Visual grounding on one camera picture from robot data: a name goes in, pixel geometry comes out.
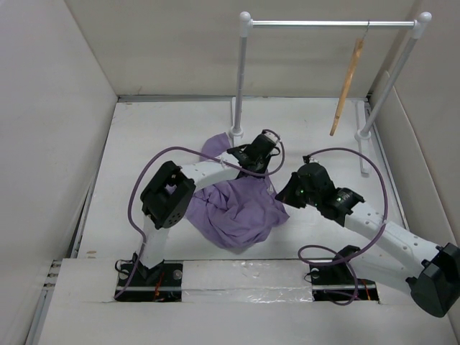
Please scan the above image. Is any purple t shirt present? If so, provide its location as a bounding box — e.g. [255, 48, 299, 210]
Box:
[183, 133, 289, 249]

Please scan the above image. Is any wooden clothes hanger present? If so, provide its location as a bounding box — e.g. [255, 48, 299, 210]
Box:
[329, 27, 369, 137]

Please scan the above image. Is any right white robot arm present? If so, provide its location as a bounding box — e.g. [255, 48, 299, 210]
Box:
[275, 162, 459, 318]

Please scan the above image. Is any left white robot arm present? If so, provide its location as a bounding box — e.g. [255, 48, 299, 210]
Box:
[134, 130, 285, 285]

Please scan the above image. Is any white metal clothes rack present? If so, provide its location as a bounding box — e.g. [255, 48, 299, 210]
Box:
[229, 11, 432, 153]

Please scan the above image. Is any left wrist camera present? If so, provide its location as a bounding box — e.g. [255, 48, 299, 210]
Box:
[262, 129, 280, 145]

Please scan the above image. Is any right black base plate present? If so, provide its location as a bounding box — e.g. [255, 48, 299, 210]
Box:
[304, 264, 380, 303]

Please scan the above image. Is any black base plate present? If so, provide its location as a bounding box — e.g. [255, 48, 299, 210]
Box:
[114, 260, 183, 303]
[304, 264, 380, 303]

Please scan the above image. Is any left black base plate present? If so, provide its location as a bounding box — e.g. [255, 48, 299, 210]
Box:
[114, 260, 183, 303]

